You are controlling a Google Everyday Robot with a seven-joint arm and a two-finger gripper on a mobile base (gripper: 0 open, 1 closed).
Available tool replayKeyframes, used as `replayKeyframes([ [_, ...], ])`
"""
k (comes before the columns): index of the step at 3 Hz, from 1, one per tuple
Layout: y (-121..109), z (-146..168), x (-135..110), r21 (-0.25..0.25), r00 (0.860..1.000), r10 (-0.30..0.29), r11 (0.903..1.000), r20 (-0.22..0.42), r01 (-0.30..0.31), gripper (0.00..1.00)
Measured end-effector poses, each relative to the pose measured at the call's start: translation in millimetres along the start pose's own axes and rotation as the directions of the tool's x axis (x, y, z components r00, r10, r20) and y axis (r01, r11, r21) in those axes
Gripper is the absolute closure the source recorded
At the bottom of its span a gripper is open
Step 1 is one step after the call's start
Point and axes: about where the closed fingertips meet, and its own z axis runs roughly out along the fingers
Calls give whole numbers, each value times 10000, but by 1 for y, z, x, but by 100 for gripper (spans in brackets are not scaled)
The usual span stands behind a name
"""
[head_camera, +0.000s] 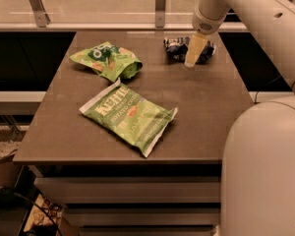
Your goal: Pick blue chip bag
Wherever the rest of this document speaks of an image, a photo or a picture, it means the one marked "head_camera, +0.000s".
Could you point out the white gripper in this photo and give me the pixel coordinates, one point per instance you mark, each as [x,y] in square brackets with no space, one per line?
[204,24]

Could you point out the blue chip bag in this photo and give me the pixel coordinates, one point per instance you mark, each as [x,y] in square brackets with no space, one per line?
[176,48]

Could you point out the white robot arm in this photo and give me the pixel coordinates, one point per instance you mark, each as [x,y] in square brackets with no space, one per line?
[258,165]

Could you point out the green crumpled snack bag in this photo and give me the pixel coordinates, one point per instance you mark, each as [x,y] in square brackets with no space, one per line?
[109,61]

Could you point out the green Kettle jalapeno chip bag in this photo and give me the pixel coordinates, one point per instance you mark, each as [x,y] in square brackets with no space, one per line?
[130,116]

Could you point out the grey drawer cabinet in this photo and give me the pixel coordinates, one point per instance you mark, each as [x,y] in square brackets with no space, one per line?
[104,182]

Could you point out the black device lower left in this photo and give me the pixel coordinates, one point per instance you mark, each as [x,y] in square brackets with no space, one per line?
[50,217]

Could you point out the middle metal railing post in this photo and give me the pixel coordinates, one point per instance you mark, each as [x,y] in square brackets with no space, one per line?
[160,8]

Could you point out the left metal railing post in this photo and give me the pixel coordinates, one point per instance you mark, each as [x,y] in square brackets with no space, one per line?
[41,17]

